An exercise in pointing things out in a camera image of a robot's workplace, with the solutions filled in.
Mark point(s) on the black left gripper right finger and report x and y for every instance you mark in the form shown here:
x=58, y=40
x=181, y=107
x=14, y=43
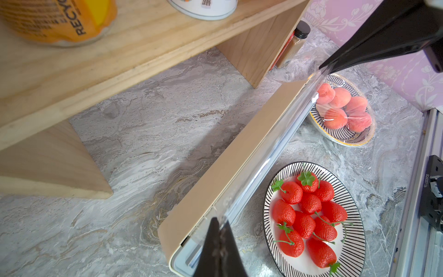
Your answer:
x=230, y=260

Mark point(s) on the orange drink can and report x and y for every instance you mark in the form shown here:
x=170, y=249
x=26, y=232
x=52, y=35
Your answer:
x=59, y=22

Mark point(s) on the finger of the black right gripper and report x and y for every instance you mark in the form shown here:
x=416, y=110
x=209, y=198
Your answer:
x=395, y=28

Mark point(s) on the spice jar with black lid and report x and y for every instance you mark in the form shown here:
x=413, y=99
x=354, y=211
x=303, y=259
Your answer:
x=300, y=35

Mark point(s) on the cream plastic wrap dispenser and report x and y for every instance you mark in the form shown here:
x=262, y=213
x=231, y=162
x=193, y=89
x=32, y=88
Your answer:
x=181, y=260

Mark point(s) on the peach top right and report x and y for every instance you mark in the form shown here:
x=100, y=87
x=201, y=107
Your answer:
x=341, y=99

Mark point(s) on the wooden shelf unit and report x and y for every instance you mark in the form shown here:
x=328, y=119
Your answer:
x=43, y=86

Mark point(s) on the red strawberry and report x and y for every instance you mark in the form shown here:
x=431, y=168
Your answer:
x=321, y=254

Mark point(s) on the red cola can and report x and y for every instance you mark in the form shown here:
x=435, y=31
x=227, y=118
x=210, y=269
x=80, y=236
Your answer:
x=282, y=50

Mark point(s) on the glass plate of strawberries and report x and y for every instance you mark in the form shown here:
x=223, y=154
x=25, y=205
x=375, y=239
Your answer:
x=350, y=246

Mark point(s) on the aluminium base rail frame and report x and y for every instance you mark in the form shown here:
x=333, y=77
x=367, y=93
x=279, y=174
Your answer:
x=419, y=246

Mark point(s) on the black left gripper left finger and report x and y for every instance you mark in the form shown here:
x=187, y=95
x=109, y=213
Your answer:
x=209, y=262

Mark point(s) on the peach top left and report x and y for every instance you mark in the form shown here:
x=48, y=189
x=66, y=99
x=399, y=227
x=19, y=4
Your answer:
x=326, y=94

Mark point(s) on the white yellow tin can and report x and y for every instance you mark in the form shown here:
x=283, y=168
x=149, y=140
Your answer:
x=209, y=10

